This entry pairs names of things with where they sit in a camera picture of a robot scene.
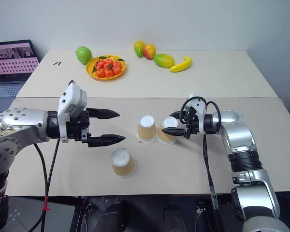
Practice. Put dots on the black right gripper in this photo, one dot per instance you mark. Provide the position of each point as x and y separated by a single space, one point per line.
193 124

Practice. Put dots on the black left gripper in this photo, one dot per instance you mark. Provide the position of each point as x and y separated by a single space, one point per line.
78 128

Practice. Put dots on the brown paper cup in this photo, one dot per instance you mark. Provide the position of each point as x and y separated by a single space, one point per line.
123 164
168 122
147 130

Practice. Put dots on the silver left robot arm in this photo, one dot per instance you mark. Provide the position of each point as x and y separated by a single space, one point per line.
19 125

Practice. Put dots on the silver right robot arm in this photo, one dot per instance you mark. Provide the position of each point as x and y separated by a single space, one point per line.
239 137

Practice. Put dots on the yellow plastic plate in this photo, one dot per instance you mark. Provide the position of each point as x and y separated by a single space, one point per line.
93 73

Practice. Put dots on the yellow banana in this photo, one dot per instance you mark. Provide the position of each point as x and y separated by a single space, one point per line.
182 65

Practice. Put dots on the green yellow long mango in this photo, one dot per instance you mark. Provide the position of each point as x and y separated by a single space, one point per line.
163 60

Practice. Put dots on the green round mango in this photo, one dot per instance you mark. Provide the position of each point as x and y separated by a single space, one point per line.
83 55

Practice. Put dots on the red yellow mango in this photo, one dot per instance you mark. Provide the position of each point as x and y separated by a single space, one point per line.
149 52

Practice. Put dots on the dark rounded shape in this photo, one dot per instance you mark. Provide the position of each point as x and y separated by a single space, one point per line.
172 217
106 215

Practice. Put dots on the red tape wrap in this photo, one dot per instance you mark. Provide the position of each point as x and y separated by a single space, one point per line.
46 205

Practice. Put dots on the grey flat box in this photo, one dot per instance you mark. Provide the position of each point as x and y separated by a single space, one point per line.
38 215

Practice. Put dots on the open grey laptop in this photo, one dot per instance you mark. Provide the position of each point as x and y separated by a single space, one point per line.
12 62

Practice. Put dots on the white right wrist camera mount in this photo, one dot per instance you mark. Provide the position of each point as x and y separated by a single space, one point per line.
199 106

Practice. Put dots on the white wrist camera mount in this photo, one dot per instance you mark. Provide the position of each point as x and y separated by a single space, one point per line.
199 106
71 101

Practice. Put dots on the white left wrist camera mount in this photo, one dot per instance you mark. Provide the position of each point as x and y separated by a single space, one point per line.
71 101

